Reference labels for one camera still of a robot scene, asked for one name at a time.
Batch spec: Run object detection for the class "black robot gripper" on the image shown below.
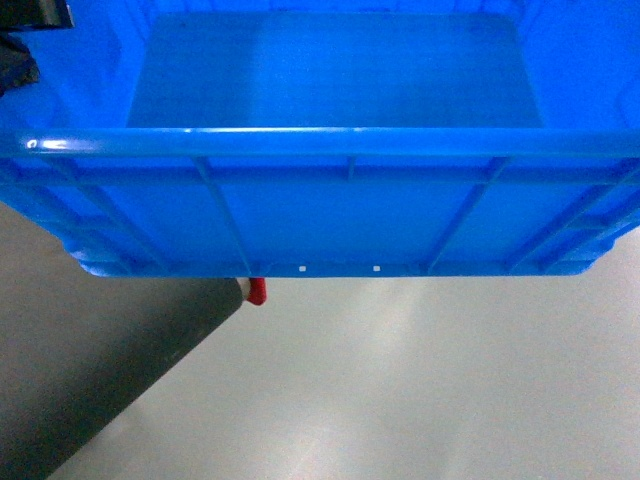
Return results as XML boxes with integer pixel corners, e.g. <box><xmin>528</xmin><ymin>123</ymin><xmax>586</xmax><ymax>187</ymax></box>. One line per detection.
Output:
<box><xmin>1</xmin><ymin>0</ymin><xmax>74</xmax><ymax>96</ymax></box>

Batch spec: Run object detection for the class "large blue plastic crate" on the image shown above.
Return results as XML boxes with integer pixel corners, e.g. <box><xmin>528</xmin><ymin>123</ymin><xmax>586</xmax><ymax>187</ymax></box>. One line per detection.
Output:
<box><xmin>1</xmin><ymin>1</ymin><xmax>639</xmax><ymax>278</ymax></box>

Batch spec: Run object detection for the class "red table corner clamp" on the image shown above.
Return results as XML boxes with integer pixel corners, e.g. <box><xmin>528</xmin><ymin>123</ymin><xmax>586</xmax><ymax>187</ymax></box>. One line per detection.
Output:
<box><xmin>237</xmin><ymin>277</ymin><xmax>267</xmax><ymax>306</ymax></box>

